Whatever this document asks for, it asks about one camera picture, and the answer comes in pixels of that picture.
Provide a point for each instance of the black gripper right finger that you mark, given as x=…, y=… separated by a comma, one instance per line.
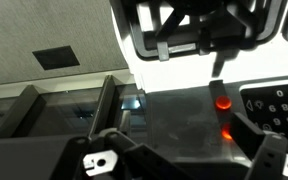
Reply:
x=267, y=153

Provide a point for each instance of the small orange stove button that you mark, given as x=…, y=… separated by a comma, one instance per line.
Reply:
x=223, y=102

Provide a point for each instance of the black stove keypad panel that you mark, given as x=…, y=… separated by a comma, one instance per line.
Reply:
x=280, y=110

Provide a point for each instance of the grey toy stove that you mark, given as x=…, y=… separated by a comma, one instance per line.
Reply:
x=184, y=120

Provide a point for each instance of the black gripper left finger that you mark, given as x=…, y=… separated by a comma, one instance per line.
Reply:
x=140, y=160

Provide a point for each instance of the black burner grate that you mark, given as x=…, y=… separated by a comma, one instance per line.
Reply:
x=197, y=30

